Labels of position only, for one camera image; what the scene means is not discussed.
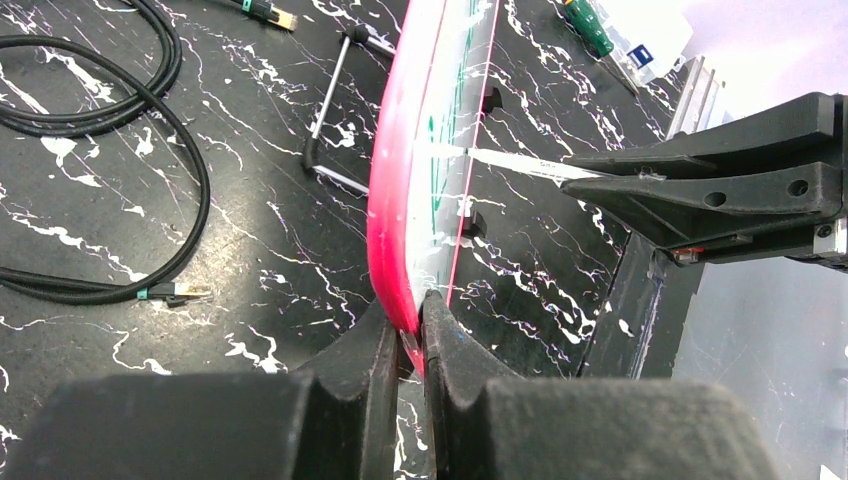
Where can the pink framed whiteboard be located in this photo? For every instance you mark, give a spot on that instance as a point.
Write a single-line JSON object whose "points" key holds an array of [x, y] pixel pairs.
{"points": [[431, 111]]}

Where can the clear plastic screw box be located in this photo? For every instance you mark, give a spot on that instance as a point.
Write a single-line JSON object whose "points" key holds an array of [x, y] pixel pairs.
{"points": [[648, 37]]}

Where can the green handled screwdriver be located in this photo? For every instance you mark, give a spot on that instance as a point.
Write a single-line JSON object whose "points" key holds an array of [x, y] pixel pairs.
{"points": [[586, 23]]}

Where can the black clip on whiteboard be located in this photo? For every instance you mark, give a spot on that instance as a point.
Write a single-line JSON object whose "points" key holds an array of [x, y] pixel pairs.
{"points": [[474, 226]]}

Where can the metal whiteboard kickstand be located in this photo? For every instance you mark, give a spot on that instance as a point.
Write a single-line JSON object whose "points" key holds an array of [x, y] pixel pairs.
{"points": [[341, 115]]}

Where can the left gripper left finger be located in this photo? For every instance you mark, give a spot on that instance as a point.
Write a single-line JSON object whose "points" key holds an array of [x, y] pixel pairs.
{"points": [[332, 418]]}

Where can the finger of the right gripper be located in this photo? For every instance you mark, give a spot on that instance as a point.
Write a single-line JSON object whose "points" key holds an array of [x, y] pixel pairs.
{"points": [[798, 212], [791, 134]]}

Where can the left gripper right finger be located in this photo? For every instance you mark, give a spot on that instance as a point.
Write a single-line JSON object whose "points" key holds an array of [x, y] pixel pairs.
{"points": [[491, 423]]}

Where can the white green whiteboard marker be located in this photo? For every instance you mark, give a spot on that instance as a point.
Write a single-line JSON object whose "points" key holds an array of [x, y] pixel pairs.
{"points": [[550, 170]]}

